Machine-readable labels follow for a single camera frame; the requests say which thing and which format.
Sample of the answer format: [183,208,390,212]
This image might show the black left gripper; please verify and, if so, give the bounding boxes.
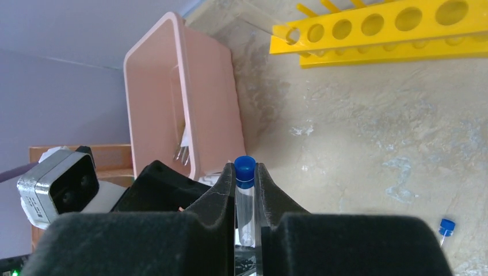
[112,160,210,212]

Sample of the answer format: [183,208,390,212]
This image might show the metal crucible tongs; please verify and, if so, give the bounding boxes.
[173,121,190,166]

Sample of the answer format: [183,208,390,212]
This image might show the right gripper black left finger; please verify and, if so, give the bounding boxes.
[21,163,236,275]

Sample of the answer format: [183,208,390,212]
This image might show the pink plastic bin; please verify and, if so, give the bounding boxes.
[124,12,246,180]

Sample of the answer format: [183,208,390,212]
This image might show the clear glass test tube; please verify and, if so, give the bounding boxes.
[230,1,334,58]

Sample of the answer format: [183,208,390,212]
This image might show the yellow test tube rack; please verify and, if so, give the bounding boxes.
[269,0,487,68]

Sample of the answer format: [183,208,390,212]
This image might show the blue capped tube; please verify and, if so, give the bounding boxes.
[438,218,456,247]
[234,155,256,247]

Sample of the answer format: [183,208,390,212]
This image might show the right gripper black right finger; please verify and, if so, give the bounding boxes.
[254,163,452,275]

